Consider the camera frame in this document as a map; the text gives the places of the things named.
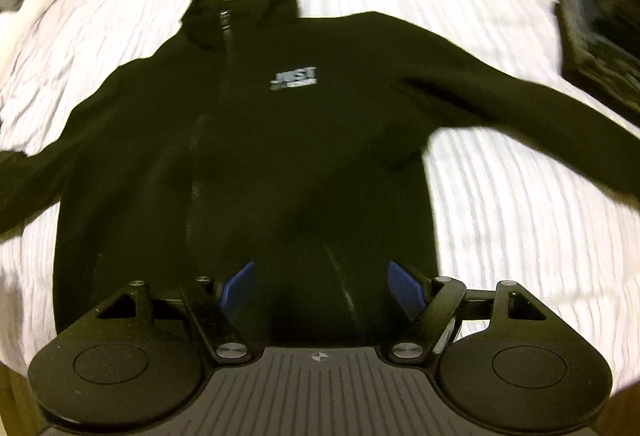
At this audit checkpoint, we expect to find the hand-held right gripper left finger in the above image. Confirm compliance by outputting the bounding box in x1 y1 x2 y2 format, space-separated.
92 260 257 364

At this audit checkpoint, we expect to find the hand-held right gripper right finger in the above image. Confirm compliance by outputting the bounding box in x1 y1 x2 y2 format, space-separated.
387 260 552 364

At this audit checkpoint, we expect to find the black zip jacket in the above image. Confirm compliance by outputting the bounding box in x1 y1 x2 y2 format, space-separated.
0 0 640 357

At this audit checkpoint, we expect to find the stack of dark folded clothes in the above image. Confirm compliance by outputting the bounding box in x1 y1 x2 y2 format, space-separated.
554 0 640 92

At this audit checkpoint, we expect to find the white striped bedspread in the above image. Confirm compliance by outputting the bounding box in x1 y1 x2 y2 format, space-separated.
0 0 640 379

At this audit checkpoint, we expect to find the white pillow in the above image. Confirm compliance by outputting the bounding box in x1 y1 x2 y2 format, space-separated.
0 0 56 71

